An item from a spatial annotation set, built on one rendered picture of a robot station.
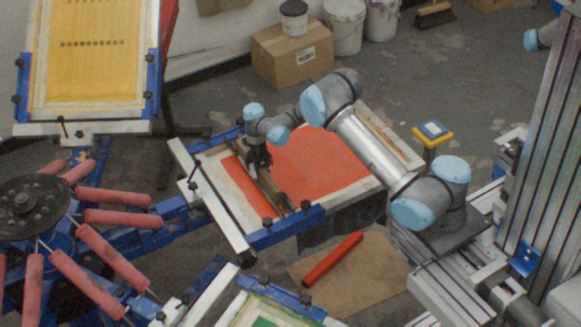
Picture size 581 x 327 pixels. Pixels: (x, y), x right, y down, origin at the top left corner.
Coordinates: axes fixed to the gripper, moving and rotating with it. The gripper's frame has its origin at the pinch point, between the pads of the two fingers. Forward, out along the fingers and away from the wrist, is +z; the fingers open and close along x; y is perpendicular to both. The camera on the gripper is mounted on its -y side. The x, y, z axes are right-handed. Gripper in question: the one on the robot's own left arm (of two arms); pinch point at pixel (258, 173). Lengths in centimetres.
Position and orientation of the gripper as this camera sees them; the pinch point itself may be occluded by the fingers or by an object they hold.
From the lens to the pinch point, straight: 253.7
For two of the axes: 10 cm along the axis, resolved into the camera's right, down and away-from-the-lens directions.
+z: 0.4, 7.1, 7.1
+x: 8.7, -3.7, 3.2
